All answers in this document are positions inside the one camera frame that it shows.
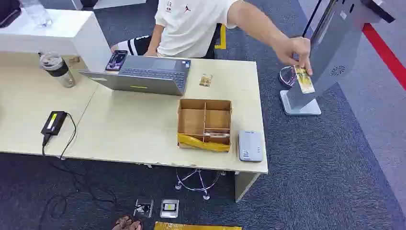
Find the person's left hand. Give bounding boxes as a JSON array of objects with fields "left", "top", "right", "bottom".
[{"left": 273, "top": 36, "right": 313, "bottom": 76}]

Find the yellow printed card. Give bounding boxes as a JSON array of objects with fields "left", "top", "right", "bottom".
[{"left": 293, "top": 65, "right": 316, "bottom": 94}]

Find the clear round dish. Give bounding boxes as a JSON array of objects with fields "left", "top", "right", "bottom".
[{"left": 279, "top": 66, "right": 297, "bottom": 88}]

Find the grey kiosk stand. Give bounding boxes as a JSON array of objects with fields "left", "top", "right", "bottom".
[{"left": 279, "top": 0, "right": 396, "bottom": 116}]

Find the yellow floor tape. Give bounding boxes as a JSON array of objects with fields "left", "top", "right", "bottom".
[{"left": 214, "top": 24, "right": 227, "bottom": 50}]

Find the small gold card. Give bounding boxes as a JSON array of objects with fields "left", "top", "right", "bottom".
[{"left": 199, "top": 74, "right": 213, "bottom": 88}]

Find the person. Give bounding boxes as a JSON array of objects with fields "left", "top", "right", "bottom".
[{"left": 111, "top": 0, "right": 313, "bottom": 76}]

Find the wooden card box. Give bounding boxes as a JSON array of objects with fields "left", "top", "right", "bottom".
[{"left": 177, "top": 98, "right": 233, "bottom": 153}]

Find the yellow tape strip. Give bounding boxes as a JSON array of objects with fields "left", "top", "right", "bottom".
[{"left": 177, "top": 133, "right": 231, "bottom": 153}]

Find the grey laptop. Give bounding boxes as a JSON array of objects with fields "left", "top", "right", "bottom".
[{"left": 78, "top": 55, "right": 192, "bottom": 96}]

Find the chrome stool base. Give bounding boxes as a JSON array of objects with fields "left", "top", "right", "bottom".
[{"left": 174, "top": 169, "right": 227, "bottom": 201}]

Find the smartphone with dark screen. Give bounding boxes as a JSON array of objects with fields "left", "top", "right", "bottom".
[{"left": 105, "top": 50, "right": 129, "bottom": 71}]

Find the pale desk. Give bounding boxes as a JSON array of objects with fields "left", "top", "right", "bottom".
[{"left": 0, "top": 51, "right": 269, "bottom": 203}]

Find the silver floor socket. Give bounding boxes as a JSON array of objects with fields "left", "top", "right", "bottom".
[{"left": 159, "top": 199, "right": 180, "bottom": 219}]

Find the yellow sheet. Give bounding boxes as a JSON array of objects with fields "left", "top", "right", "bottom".
[{"left": 154, "top": 221, "right": 243, "bottom": 230}]

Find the open floor socket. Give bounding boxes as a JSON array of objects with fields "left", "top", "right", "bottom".
[{"left": 133, "top": 199, "right": 154, "bottom": 219}]

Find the clear bottle with black band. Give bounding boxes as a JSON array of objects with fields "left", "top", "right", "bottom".
[{"left": 38, "top": 51, "right": 76, "bottom": 89}]

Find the white box cabinet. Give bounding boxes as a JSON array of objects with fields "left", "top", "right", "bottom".
[{"left": 0, "top": 8, "right": 112, "bottom": 73}]

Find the person's foot in sandal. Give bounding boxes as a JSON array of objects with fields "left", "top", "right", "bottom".
[{"left": 111, "top": 215, "right": 143, "bottom": 230}]

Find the black power adapter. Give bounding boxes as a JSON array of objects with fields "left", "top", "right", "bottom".
[{"left": 40, "top": 111, "right": 68, "bottom": 137}]

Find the clear plastic bottle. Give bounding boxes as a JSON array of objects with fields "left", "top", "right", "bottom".
[{"left": 19, "top": 0, "right": 53, "bottom": 28}]

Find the black bag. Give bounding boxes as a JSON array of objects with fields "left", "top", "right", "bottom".
[{"left": 0, "top": 0, "right": 22, "bottom": 29}]

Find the black cable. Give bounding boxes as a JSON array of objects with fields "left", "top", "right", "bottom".
[{"left": 38, "top": 113, "right": 117, "bottom": 230}]

